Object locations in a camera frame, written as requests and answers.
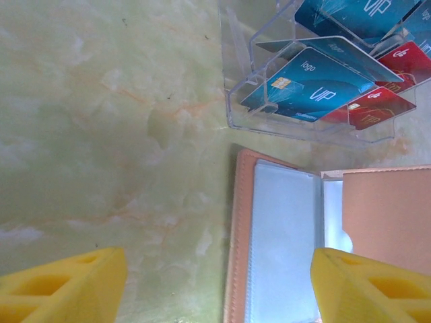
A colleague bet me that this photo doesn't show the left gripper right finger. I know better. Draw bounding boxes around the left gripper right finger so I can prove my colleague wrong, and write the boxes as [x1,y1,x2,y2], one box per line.
[310,247,431,323]

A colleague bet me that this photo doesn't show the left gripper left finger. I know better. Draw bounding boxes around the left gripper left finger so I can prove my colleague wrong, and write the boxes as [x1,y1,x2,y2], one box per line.
[0,247,129,323]

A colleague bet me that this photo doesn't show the blue brown packet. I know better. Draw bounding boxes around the blue brown packet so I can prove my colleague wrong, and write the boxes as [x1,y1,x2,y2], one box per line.
[223,149,431,323]

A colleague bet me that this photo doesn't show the small red box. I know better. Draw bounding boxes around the small red box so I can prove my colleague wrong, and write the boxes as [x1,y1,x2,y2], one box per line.
[372,40,431,95]

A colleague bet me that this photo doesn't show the blue VIP card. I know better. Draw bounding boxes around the blue VIP card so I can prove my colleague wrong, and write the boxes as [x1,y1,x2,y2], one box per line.
[399,0,431,63]
[240,46,376,122]
[294,0,424,46]
[255,35,405,84]

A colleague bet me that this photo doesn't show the red VIP card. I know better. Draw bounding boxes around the red VIP card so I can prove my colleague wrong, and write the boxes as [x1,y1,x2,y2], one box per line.
[319,86,418,132]

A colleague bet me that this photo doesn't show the red blue medicine boxes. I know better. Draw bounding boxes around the red blue medicine boxes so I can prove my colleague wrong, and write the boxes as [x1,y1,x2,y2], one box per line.
[218,0,431,146]

